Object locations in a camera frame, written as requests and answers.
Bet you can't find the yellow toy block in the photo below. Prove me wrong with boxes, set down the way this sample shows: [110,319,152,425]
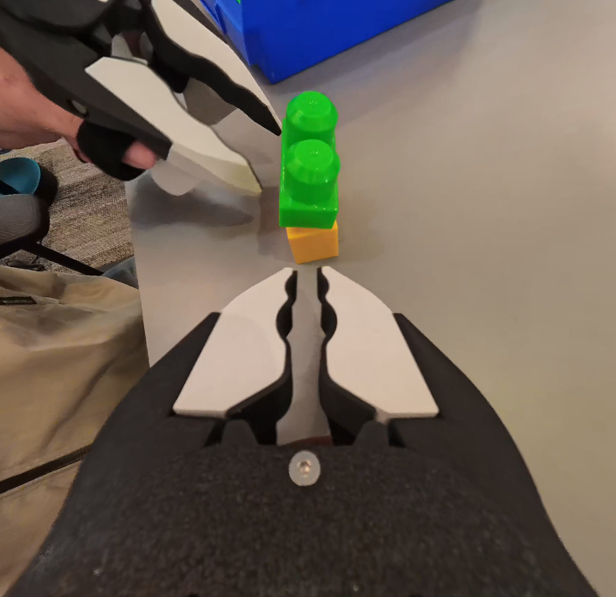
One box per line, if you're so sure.
[286,222,339,264]

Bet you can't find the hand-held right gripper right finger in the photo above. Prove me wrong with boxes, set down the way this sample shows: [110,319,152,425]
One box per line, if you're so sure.
[319,266,441,421]

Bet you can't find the green double toy block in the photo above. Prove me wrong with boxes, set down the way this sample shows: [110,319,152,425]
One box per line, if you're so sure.
[279,90,340,229]

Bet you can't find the dark chair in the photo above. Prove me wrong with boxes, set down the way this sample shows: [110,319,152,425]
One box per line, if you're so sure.
[0,158,102,275]

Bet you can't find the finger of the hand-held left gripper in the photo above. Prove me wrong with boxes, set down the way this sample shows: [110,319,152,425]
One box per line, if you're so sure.
[85,57,262,196]
[150,0,285,136]

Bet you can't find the blue plastic bin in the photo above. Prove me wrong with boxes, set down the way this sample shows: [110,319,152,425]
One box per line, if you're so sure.
[193,0,489,85]

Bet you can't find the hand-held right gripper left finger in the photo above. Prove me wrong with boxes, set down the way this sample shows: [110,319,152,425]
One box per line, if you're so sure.
[174,267,296,416]

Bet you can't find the person's left hand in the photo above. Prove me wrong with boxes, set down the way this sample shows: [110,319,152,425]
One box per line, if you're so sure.
[0,49,159,171]

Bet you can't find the person's beige trousers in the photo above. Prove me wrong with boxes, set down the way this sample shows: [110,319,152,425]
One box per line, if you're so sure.
[0,265,150,559]

